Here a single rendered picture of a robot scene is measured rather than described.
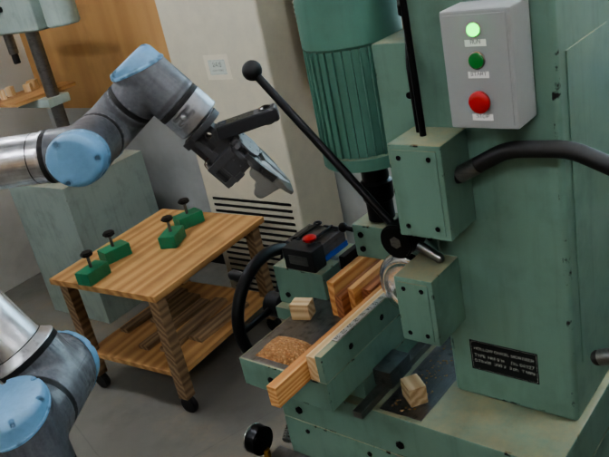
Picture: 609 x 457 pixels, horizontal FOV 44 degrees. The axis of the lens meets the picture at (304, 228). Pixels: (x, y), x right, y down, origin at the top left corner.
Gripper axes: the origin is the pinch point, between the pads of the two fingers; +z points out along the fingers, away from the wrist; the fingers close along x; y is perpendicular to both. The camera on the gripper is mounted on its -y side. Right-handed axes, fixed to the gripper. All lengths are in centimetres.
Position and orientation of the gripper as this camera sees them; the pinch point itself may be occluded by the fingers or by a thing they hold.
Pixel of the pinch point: (290, 185)
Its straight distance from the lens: 139.5
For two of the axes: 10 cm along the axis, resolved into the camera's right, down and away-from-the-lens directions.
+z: 7.3, 6.2, 2.9
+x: 0.3, 4.0, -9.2
